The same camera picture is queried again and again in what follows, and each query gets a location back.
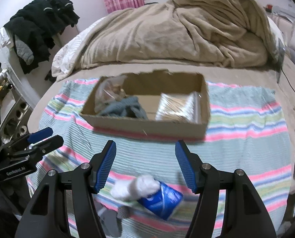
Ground dark grey sock pair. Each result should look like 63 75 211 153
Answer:
94 202 131 237

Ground white sock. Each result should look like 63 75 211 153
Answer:
110 175 161 202

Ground blue tissue pack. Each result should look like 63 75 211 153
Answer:
137 182 183 221

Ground grey-teal sock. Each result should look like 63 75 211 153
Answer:
97 96 148 120

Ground clear bag of snacks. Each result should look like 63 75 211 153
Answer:
94 75 127 113

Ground bag of cotton swabs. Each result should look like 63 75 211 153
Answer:
155 91 202 124

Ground striped pastel towel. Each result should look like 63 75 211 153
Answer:
27 79 291 237

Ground white floral quilt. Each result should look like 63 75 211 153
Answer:
51 17 105 82

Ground open cardboard box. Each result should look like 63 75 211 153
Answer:
80 70 210 141

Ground black hanging clothes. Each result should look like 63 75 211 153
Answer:
4 0 79 74

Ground tablet leaning on blanket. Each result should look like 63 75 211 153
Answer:
276 39 285 84

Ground beige plush blanket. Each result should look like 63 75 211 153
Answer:
70 0 279 71

